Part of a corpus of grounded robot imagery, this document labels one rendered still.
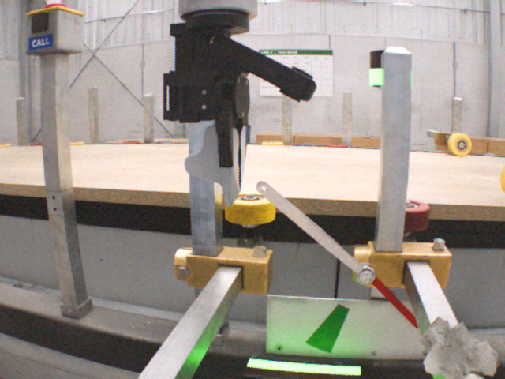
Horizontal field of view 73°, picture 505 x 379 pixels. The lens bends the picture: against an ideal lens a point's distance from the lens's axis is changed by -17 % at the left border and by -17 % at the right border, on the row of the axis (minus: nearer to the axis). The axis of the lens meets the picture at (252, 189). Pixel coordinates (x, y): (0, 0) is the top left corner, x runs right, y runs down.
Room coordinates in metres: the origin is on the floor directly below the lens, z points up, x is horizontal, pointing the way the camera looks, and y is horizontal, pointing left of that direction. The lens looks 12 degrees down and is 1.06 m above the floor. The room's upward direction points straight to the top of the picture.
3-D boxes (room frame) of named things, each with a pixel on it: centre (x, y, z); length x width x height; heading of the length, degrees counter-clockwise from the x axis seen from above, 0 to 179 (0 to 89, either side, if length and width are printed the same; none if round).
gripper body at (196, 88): (0.46, 0.05, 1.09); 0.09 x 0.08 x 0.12; 79
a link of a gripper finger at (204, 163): (0.44, 0.05, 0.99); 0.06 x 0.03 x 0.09; 79
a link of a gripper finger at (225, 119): (0.43, 0.03, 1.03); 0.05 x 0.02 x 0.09; 169
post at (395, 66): (0.49, -0.18, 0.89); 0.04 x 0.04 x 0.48; 78
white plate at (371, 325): (0.47, -0.15, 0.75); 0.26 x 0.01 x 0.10; 78
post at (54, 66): (0.59, 0.32, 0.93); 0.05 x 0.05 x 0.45; 78
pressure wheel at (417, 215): (0.58, -0.24, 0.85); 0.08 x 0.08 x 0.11
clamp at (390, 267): (0.49, -0.20, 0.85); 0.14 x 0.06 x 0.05; 78
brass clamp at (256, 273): (0.54, 0.04, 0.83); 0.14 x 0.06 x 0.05; 78
